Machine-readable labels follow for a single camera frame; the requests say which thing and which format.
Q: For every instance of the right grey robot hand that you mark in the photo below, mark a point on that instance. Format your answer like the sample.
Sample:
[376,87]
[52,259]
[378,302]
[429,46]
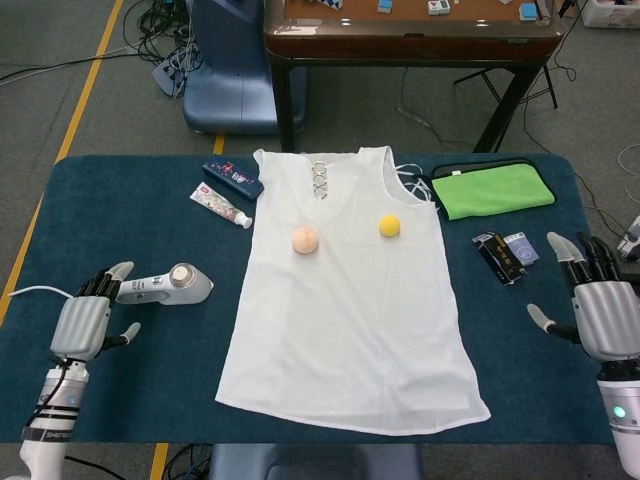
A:
[607,320]

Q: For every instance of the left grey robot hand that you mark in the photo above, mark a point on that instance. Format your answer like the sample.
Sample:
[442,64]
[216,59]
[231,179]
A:
[80,325]

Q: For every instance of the white handheld steamer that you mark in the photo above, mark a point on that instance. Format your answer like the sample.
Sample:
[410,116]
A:
[190,290]

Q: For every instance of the white sleeveless shirt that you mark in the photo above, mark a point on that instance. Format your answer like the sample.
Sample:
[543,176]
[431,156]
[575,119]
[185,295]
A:
[350,310]

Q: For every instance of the small blue-grey packet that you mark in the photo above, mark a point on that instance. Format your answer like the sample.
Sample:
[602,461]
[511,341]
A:
[526,249]

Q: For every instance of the dark teal table cover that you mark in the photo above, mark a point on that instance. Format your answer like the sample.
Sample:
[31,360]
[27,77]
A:
[125,215]

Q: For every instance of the black gold-lettered packet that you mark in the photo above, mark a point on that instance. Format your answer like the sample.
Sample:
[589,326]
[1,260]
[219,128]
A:
[502,262]

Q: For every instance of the green microfiber cloth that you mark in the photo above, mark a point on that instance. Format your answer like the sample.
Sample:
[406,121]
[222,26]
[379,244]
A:
[490,192]

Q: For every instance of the white toothpaste tube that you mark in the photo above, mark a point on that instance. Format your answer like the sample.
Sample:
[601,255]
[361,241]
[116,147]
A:
[217,204]

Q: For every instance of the navy printed carton box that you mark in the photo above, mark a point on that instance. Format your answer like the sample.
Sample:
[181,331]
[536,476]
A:
[232,179]

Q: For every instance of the yellow foam ball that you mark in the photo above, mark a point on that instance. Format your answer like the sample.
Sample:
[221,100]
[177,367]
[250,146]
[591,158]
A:
[390,226]

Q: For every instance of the peach foam ball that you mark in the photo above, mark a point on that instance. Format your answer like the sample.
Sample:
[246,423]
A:
[306,241]

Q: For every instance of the grey power strip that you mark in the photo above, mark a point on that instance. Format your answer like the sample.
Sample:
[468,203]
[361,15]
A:
[167,75]

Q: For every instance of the blue standing machine body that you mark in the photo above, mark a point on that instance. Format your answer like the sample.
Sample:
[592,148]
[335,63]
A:
[235,80]

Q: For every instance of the white storage box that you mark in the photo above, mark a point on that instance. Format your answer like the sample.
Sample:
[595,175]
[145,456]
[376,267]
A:
[607,12]

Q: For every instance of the blue mahjong tile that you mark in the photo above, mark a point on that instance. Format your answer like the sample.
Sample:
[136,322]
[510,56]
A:
[384,5]
[526,10]

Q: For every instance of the brown mahjong table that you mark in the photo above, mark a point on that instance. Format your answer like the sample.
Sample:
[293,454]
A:
[410,42]

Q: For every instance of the white-faced mahjong tiles pair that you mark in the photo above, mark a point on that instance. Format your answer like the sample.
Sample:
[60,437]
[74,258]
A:
[436,6]

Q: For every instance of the blue-white snake cube puzzle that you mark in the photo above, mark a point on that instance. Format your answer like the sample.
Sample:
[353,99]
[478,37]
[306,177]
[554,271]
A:
[322,4]

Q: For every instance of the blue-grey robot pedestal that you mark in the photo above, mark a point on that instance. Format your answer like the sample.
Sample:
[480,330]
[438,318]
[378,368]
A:
[310,462]

